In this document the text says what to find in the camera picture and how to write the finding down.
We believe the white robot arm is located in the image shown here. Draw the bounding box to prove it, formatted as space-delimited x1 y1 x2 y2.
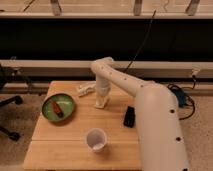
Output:
91 57 190 171

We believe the red brown object on plate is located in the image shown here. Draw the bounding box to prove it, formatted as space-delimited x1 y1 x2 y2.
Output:
51 101 63 118

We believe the white plastic object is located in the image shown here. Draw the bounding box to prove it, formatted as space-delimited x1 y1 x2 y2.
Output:
76 81 96 97

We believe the black office chair base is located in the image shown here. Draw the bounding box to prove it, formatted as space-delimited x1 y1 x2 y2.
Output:
0 64 24 142

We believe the white paper cup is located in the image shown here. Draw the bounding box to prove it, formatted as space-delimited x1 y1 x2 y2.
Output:
85 128 107 153

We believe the black phone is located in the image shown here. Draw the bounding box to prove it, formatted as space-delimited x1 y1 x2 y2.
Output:
123 106 135 128

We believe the black cable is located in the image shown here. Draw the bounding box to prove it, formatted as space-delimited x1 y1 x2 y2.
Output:
122 9 157 74

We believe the blue power adapter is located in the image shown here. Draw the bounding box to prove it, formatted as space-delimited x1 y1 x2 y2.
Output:
173 89 187 107

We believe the green plate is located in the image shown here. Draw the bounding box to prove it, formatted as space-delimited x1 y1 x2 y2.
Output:
42 93 75 123

